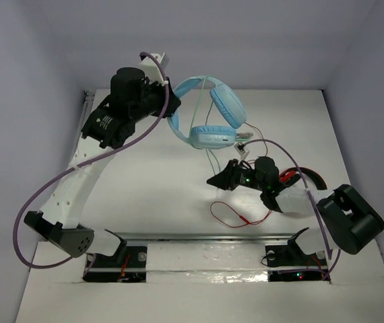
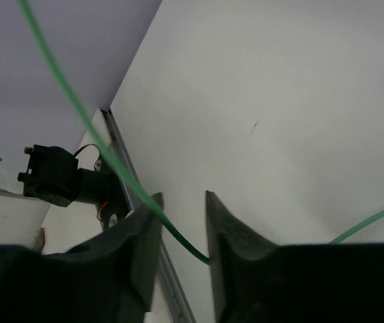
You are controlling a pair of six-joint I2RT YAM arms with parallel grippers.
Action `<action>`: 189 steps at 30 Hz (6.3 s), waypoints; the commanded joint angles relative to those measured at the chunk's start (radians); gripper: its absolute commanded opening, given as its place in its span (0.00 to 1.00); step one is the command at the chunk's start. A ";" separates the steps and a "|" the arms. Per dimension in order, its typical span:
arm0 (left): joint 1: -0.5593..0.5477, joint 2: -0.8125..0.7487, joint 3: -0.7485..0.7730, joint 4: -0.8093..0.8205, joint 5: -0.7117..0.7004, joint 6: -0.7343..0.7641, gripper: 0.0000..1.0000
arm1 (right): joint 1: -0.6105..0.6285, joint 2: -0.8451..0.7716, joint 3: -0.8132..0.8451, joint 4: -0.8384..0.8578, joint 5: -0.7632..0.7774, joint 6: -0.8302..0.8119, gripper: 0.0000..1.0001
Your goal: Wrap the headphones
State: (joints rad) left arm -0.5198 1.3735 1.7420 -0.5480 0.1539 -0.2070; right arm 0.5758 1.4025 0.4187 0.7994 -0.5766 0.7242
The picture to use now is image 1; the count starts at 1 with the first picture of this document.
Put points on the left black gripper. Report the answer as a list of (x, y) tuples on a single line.
[(164, 99)]

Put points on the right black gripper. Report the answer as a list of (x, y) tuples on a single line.
[(228, 178)]

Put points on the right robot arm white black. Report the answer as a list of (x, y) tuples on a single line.
[(346, 220)]

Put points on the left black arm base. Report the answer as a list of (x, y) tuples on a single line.
[(127, 265)]

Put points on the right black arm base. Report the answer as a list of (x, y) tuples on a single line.
[(288, 263)]

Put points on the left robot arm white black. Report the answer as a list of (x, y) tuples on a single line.
[(105, 133)]

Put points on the red headphones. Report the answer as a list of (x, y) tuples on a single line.
[(291, 176)]

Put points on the white foam block with tape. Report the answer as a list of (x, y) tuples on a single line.
[(205, 263)]

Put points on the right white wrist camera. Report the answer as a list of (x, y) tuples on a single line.
[(242, 151)]

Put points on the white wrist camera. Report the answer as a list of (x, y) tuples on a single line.
[(153, 65), (242, 151)]

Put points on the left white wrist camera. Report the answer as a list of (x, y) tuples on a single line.
[(153, 65)]

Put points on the aluminium rail frame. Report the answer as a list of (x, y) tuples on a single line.
[(157, 188)]

